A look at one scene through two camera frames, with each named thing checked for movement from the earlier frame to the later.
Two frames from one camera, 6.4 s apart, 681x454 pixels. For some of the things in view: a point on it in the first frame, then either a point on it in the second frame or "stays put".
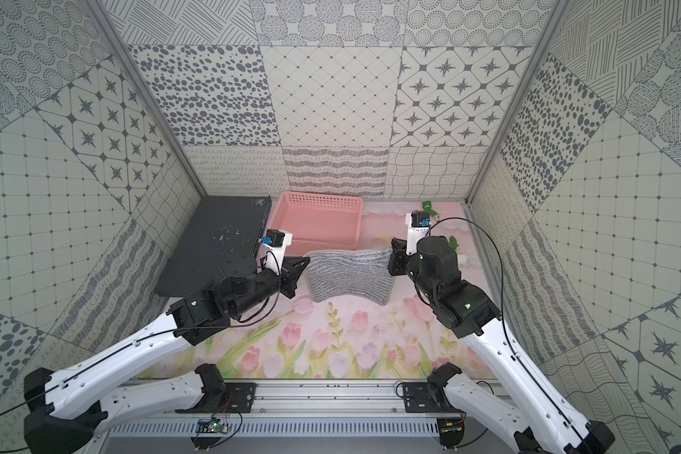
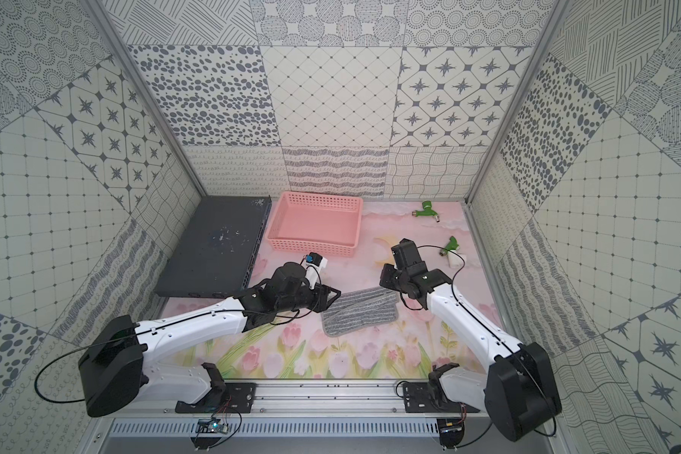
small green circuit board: [211, 426] stays put
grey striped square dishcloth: [351, 273] -> [360, 309]
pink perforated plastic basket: [318, 221] stays put
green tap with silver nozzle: [427, 206] stays put
